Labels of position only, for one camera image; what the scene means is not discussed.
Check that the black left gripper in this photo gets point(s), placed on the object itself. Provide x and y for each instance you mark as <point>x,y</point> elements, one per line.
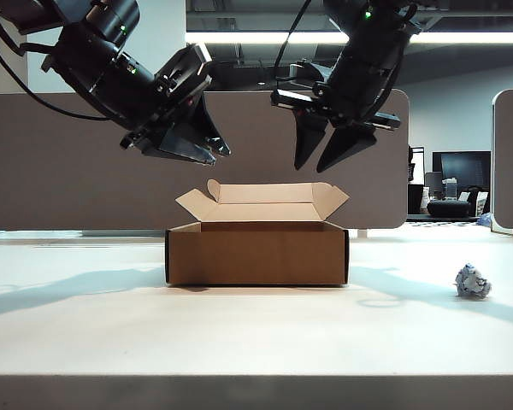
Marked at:
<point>154,119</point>

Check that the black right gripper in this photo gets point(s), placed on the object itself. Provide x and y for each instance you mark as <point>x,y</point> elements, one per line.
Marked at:
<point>350,98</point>

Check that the white grey-printed paper ball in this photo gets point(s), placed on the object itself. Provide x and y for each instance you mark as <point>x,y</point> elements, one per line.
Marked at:
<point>472,284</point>

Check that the open brown cardboard box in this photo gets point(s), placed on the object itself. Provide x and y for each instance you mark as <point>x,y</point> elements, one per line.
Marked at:
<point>256,260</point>

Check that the monitor with white screen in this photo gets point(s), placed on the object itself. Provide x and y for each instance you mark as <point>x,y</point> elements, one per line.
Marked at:
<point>415,164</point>

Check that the grey office chair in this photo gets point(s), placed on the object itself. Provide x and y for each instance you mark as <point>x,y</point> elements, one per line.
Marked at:
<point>432,181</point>

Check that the white boxy machine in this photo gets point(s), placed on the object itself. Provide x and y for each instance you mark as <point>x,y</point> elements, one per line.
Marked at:
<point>449,190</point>

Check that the large black screen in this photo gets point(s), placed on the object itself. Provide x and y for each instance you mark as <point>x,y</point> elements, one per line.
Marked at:
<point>464,164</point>

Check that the black round ottoman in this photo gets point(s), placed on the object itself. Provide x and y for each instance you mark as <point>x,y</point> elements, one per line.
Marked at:
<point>449,209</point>

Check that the wide grey desk partition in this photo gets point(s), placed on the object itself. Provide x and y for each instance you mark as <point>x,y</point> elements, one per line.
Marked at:
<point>47,192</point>

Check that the blue plastic bag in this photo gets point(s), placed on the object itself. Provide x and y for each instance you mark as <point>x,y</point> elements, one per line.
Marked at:
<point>484,220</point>

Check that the long linear ceiling light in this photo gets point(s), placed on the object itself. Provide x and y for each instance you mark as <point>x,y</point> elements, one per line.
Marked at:
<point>474,38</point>

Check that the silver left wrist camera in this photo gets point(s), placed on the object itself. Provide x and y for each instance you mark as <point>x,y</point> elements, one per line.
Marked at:
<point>188,68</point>

